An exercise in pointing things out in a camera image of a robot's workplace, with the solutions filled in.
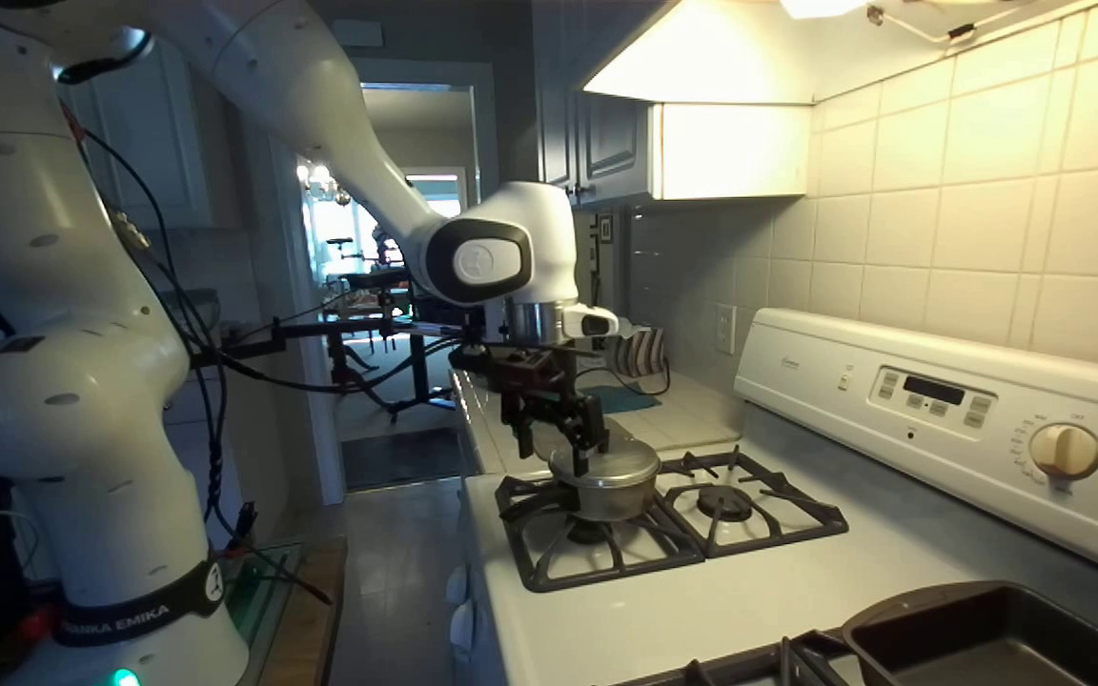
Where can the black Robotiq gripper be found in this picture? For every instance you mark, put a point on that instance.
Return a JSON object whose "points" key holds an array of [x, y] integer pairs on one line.
{"points": [[537, 377]]}

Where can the silver pot lid black knob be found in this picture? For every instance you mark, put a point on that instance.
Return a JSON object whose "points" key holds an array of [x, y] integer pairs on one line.
{"points": [[631, 461]]}

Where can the silver metal pot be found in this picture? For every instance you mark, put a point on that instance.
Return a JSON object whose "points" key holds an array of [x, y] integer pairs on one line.
{"points": [[613, 497]]}

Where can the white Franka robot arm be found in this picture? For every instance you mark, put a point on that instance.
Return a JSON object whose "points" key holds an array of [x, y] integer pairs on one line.
{"points": [[68, 383]]}

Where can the white stove knob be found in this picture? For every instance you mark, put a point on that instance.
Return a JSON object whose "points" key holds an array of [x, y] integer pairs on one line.
{"points": [[465, 632], [459, 580]]}

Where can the white gas stove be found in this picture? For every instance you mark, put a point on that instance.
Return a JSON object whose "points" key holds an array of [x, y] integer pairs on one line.
{"points": [[828, 558]]}

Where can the blue towel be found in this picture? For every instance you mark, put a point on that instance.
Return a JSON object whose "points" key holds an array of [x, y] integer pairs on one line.
{"points": [[628, 402]]}

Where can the striped basket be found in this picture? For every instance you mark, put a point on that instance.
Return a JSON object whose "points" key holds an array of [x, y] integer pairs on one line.
{"points": [[645, 360]]}

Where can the grey burner cap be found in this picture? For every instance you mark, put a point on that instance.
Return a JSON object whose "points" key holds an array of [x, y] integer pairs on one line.
{"points": [[725, 505]]}

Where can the black burner grate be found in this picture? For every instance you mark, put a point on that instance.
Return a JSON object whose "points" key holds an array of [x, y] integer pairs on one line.
{"points": [[764, 668], [702, 548]]}

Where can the black tripod boom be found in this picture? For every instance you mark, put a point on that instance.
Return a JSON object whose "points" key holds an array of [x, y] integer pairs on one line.
{"points": [[321, 329]]}

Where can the grey upper cabinet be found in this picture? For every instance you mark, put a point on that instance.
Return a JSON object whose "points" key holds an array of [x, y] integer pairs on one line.
{"points": [[608, 139]]}

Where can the chandelier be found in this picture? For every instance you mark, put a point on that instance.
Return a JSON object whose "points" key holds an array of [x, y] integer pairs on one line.
{"points": [[318, 179]]}

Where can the white range hood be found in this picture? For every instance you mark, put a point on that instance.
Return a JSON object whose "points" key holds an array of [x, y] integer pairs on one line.
{"points": [[725, 60]]}

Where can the cream timer dial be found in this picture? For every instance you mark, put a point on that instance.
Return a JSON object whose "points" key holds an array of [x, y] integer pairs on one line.
{"points": [[1066, 452]]}

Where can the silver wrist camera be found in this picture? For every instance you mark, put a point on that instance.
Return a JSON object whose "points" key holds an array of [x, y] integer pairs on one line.
{"points": [[589, 321]]}

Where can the white wall outlet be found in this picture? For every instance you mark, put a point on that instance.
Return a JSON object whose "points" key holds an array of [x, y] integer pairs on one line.
{"points": [[730, 329]]}

